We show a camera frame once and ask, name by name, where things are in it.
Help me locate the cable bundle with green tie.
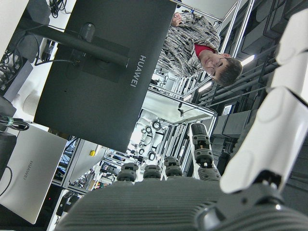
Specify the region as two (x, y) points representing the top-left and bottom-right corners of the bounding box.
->
(0, 116), (30, 132)

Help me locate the person in patterned sweater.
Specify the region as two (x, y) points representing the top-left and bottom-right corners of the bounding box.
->
(150, 11), (244, 86)

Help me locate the black monitor cable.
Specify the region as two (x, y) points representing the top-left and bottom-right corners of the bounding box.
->
(35, 58), (81, 67)

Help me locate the black Huawei monitor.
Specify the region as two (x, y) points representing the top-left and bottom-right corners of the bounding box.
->
(33, 0), (178, 154)

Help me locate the silver Huawei laptop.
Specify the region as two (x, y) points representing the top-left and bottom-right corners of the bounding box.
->
(0, 125), (68, 225)

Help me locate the ceiling strip light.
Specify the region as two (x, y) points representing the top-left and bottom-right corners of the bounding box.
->
(197, 81), (213, 92)
(240, 54), (256, 66)

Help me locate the black monitor stand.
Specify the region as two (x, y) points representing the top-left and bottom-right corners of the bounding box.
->
(16, 0), (130, 69)

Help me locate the grey flat box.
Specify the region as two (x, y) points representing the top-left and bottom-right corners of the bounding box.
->
(3, 60), (33, 103)

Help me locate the aluminium profile cell frame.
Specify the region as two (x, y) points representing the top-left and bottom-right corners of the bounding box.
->
(134, 89), (218, 183)

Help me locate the right white and grey robot hand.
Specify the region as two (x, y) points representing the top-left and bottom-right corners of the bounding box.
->
(54, 9), (308, 231)

